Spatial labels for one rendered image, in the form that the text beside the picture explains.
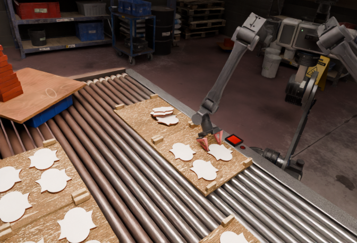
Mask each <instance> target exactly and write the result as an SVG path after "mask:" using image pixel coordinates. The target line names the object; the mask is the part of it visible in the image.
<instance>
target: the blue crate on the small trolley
mask: <svg viewBox="0 0 357 243"><path fill-rule="evenodd" d="M118 11H119V12H121V13H125V14H128V15H132V16H136V17H139V16H146V15H151V2H146V1H142V0H118Z"/></svg>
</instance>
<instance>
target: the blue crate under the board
mask: <svg viewBox="0 0 357 243"><path fill-rule="evenodd" d="M71 105H73V102H72V95H69V96H68V97H66V98H64V99H63V100H61V101H59V102H58V103H56V104H54V105H53V106H51V107H49V108H47V109H46V110H44V111H42V112H40V113H39V114H37V115H35V116H34V117H32V118H30V119H28V120H27V121H25V122H23V124H26V125H28V126H31V127H34V128H36V127H38V126H40V125H41V124H43V123H45V122H46V121H48V120H49V119H51V118H52V117H54V116H56V115H57V114H58V113H60V112H62V111H63V110H65V109H67V108H68V107H70V106H71Z"/></svg>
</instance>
